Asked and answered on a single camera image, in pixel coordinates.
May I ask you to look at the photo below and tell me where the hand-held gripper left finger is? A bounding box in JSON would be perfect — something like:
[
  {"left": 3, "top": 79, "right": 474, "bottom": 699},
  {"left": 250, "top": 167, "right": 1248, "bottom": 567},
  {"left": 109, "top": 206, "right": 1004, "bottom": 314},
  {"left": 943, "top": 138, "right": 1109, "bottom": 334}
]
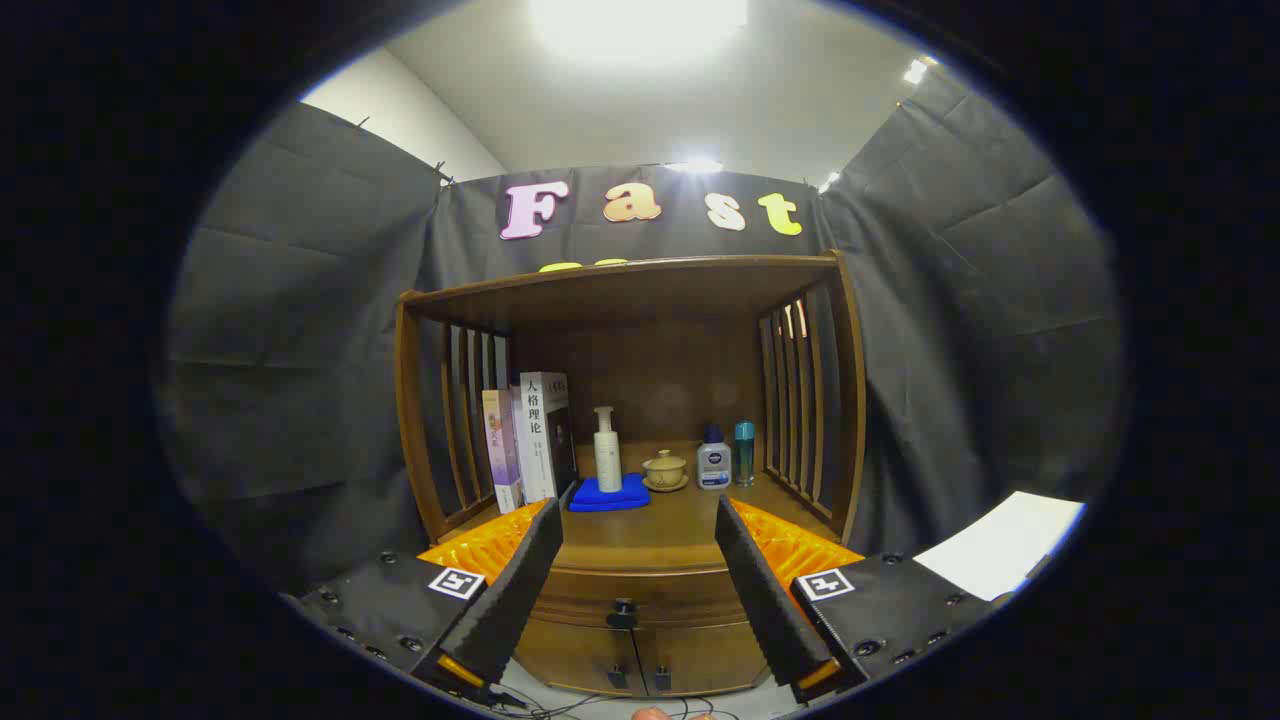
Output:
[{"left": 285, "top": 497, "right": 564, "bottom": 706}]

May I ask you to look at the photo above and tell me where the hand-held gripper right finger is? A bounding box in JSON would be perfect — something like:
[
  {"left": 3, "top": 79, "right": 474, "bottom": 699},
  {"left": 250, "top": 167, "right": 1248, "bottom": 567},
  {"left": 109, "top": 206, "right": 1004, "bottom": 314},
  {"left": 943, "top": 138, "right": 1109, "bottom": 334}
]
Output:
[{"left": 714, "top": 495, "right": 1011, "bottom": 704}]

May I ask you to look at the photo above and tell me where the wooden drawer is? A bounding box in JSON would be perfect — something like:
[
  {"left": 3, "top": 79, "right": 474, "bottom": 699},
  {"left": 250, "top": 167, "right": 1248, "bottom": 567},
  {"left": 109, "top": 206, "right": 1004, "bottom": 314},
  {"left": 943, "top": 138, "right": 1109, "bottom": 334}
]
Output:
[{"left": 530, "top": 565, "right": 753, "bottom": 633}]

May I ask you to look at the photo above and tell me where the wooden countertop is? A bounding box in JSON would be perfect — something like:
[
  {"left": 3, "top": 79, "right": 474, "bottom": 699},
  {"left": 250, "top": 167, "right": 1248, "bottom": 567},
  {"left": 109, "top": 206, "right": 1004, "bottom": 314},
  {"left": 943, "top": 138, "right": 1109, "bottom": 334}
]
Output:
[{"left": 437, "top": 440, "right": 851, "bottom": 576}]

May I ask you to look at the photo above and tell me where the wooden cabinet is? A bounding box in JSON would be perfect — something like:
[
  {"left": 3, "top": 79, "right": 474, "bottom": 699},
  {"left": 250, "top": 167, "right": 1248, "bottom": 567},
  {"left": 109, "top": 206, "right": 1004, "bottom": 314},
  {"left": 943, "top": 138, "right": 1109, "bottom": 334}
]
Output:
[{"left": 395, "top": 250, "right": 869, "bottom": 698}]

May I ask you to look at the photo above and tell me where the blue folded cloth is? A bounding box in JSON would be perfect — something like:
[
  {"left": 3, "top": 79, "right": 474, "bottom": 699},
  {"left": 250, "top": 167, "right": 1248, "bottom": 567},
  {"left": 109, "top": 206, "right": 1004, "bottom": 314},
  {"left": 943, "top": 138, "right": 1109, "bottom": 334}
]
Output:
[{"left": 569, "top": 473, "right": 651, "bottom": 513}]

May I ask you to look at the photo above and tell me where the white bottle with blue pump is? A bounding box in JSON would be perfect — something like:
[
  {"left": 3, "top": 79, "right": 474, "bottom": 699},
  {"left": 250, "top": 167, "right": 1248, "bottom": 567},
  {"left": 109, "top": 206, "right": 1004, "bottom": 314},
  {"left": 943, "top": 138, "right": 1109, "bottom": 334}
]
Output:
[{"left": 697, "top": 425, "right": 733, "bottom": 491}]

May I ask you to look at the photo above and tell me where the purple book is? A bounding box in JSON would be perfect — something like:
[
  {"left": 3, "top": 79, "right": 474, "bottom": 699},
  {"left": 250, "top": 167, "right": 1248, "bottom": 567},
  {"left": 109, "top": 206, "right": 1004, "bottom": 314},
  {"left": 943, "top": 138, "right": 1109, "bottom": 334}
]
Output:
[{"left": 482, "top": 390, "right": 524, "bottom": 514}]

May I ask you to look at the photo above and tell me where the yellow lidded teacup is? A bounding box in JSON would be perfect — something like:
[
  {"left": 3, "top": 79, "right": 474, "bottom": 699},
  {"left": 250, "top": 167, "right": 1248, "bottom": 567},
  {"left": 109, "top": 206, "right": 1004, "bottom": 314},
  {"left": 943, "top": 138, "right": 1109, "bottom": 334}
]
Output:
[{"left": 642, "top": 450, "right": 691, "bottom": 493}]

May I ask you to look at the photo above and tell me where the thick white and black book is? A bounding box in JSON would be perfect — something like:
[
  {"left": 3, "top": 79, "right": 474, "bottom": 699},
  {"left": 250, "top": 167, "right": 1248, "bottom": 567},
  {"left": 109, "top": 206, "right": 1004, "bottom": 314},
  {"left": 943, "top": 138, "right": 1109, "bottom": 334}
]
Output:
[{"left": 520, "top": 372, "right": 578, "bottom": 501}]

